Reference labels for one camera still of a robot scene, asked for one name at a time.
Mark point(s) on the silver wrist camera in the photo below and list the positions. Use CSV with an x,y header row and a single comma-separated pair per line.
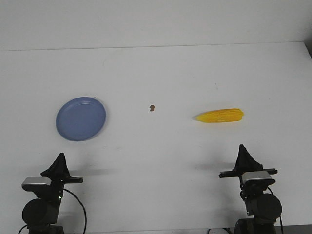
x,y
255,176
32,184

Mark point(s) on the blue round plate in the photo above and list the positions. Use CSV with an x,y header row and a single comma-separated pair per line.
x,y
80,119

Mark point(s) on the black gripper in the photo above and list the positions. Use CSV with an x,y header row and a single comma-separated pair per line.
x,y
60,174
246,161

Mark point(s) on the yellow corn cob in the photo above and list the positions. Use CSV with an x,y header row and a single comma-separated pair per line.
x,y
221,116

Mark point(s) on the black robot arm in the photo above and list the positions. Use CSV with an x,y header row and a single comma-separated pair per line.
x,y
41,214
262,208

